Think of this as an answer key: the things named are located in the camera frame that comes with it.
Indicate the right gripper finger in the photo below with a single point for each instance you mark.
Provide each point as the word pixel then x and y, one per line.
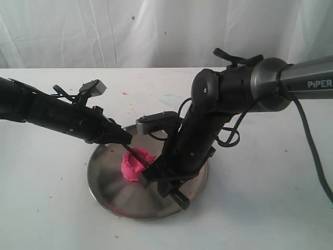
pixel 170 188
pixel 156 172

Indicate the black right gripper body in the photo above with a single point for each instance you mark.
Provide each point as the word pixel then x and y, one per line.
pixel 188 144

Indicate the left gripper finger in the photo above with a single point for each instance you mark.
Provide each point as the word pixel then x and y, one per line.
pixel 113 126
pixel 120 137

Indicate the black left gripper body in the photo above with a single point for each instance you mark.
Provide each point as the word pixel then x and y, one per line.
pixel 84 123

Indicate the black knife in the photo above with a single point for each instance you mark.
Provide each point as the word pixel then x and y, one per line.
pixel 182 202

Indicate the pink dough lump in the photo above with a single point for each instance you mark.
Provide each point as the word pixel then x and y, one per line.
pixel 131 168

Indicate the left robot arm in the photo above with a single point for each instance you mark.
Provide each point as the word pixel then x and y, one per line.
pixel 17 99

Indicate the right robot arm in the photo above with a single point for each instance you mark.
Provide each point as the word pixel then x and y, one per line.
pixel 255 84

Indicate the white backdrop curtain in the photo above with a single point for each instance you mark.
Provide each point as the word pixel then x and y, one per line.
pixel 125 34

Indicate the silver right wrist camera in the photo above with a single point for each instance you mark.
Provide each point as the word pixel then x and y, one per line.
pixel 166 121

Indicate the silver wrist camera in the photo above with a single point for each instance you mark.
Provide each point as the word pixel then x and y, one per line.
pixel 92 88
pixel 166 121

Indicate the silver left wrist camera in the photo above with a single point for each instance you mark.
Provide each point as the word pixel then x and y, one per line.
pixel 92 88

